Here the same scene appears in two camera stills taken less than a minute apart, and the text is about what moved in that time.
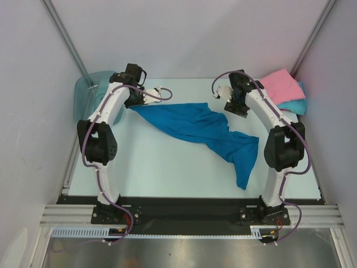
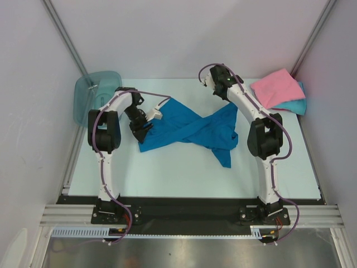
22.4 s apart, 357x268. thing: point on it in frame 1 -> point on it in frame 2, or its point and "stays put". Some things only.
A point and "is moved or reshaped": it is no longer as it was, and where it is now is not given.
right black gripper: [237, 109] -> [219, 89]
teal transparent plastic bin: [89, 87] stays put
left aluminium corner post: [52, 11] stays put
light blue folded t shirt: [298, 106] stays put
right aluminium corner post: [313, 37] stays put
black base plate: [158, 215] stays put
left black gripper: [128, 104] -> [139, 132]
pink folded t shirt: [281, 86] stays put
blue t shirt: [196, 123] is moved or reshaped
